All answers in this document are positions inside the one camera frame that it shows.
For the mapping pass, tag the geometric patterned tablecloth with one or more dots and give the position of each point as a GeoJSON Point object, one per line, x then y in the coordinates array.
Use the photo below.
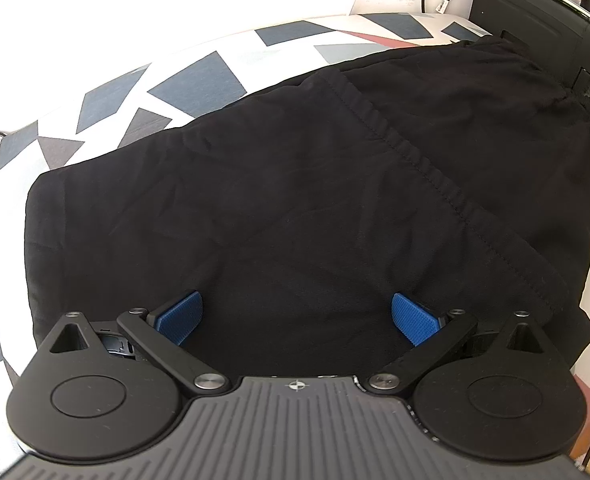
{"type": "Point", "coordinates": [200, 80]}

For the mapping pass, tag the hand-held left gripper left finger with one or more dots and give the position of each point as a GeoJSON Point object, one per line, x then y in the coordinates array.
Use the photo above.
{"type": "Point", "coordinates": [180, 317]}

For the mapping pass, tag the black bedside cabinet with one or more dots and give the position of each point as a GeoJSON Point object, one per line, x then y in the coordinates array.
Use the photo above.
{"type": "Point", "coordinates": [525, 10]}

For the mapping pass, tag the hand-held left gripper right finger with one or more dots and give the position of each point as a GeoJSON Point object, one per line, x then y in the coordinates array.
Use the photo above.
{"type": "Point", "coordinates": [415, 322]}

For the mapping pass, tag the black pants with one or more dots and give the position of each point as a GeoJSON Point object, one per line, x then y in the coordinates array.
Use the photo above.
{"type": "Point", "coordinates": [275, 185]}

